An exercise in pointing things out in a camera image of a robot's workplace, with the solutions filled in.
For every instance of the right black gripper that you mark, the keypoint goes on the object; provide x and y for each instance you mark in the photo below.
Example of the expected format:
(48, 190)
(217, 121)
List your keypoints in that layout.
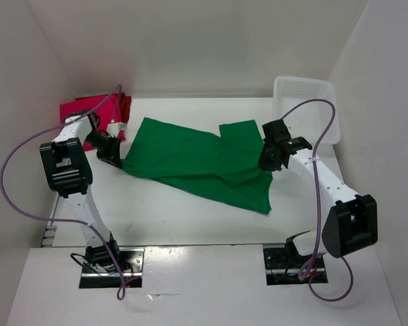
(264, 163)

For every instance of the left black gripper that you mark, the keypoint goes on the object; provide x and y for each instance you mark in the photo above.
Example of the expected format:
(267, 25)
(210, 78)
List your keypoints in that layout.
(112, 155)

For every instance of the green t shirt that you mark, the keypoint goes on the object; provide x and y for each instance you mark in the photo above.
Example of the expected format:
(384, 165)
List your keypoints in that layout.
(220, 167)

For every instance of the dark red t shirt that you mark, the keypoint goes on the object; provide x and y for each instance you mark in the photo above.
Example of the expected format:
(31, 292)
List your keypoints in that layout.
(125, 107)

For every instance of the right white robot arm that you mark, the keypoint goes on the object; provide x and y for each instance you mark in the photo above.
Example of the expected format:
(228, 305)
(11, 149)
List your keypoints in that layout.
(348, 220)

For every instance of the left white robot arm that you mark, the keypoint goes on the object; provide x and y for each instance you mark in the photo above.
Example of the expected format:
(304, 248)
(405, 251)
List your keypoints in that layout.
(68, 173)

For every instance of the white plastic basket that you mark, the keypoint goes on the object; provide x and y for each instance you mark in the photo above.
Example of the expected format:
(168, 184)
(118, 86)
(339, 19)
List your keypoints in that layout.
(310, 120)

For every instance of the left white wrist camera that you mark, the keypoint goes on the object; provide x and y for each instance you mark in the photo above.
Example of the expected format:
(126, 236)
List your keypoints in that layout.
(115, 128)

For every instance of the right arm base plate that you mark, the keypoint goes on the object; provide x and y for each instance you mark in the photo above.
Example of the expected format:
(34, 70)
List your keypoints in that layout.
(282, 270)

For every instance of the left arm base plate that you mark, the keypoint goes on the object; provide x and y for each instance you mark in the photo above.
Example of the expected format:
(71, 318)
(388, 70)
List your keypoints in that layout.
(97, 277)

